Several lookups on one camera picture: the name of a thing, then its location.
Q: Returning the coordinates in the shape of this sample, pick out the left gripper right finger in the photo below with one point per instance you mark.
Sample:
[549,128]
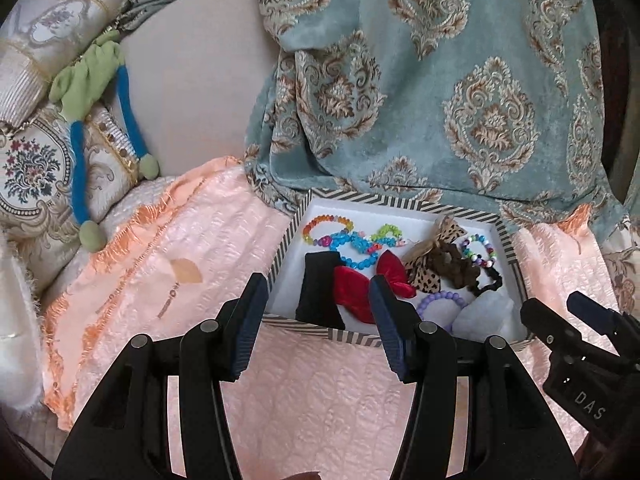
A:
[397,322]

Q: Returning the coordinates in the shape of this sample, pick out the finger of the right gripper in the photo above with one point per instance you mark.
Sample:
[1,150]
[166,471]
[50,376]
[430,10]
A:
[603,320]
[546,324]

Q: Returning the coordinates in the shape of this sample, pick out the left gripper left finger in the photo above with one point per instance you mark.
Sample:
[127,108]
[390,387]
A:
[239,321]

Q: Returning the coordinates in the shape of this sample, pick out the light blue fluffy scrunchie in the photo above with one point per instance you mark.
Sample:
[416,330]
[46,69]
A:
[490,314]

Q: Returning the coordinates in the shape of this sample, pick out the red bow hair clip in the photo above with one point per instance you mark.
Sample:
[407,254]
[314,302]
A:
[351,288]

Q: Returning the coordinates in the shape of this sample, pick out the leopard print brown scrunchie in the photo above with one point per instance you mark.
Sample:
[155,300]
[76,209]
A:
[437,258]

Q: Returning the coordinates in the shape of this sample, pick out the black scrunchie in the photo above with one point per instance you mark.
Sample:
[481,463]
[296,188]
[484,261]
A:
[496,282]

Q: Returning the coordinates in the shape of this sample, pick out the striped black white tray box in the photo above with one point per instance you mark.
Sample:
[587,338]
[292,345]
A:
[360,227]

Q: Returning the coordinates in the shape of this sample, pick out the black velvet hair piece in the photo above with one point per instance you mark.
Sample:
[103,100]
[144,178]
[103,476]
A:
[316,304]

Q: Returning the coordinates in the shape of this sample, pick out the white satin round cushion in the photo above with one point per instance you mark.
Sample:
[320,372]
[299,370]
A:
[21,377]

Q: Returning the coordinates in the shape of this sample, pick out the floral embroidered cushion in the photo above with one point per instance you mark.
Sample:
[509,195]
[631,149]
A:
[36,174]

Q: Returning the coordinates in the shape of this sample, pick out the teal damask patterned curtain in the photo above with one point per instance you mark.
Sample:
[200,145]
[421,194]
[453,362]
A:
[495,105]

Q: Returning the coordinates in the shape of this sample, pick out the beige embroidered bolster pillow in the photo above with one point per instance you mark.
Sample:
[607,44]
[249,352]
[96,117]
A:
[37,52]

